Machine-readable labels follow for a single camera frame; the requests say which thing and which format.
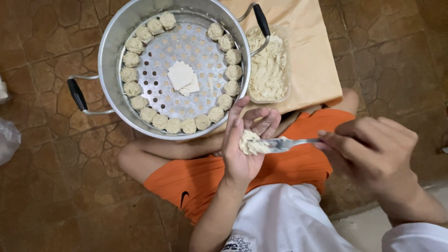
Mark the orange shorts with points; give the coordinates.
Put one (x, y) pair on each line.
(196, 178)

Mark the person's leg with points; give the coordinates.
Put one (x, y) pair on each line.
(346, 101)
(147, 157)

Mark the person's right fingers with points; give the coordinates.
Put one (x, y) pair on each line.
(337, 141)

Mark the pale shredded filling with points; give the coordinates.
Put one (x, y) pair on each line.
(267, 73)

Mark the clear plastic bag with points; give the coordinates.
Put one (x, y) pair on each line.
(7, 140)

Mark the tan paper sheet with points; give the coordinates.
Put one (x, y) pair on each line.
(309, 52)

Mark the perforated metal steamer plate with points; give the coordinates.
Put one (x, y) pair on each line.
(164, 59)

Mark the person's left hand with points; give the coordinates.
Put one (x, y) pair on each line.
(239, 164)

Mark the unfinished dough dumpling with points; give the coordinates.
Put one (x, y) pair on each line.
(247, 143)

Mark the person's left leg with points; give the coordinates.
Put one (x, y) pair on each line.
(147, 157)

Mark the person's right leg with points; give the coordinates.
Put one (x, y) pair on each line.
(346, 101)

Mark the white crumpled object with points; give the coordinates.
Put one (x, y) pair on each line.
(2, 91)

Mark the stack of square dumpling wrappers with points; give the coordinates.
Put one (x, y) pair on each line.
(180, 75)

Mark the clear plastic container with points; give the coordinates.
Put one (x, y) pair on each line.
(287, 63)

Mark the white shirt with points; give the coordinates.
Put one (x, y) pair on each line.
(280, 217)

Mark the small pale object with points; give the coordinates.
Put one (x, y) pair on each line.
(444, 149)

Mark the person's right hand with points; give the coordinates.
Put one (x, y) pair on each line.
(381, 154)

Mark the metal spoon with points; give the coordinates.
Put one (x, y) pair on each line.
(290, 142)

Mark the thin wrapper strip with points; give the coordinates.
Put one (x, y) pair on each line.
(211, 84)

